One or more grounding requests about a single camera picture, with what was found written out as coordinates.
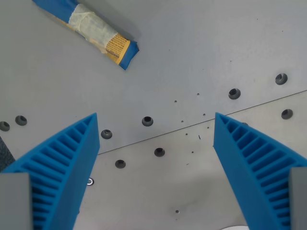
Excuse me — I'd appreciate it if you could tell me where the blue bag with paper tape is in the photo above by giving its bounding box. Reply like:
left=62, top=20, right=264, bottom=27
left=32, top=0, right=140, bottom=71

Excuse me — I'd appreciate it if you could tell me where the dark textured pad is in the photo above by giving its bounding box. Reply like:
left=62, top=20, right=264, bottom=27
left=0, top=136, right=15, bottom=172

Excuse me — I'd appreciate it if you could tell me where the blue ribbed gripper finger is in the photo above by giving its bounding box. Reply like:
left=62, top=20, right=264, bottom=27
left=213, top=112, right=307, bottom=230
left=0, top=112, right=100, bottom=230

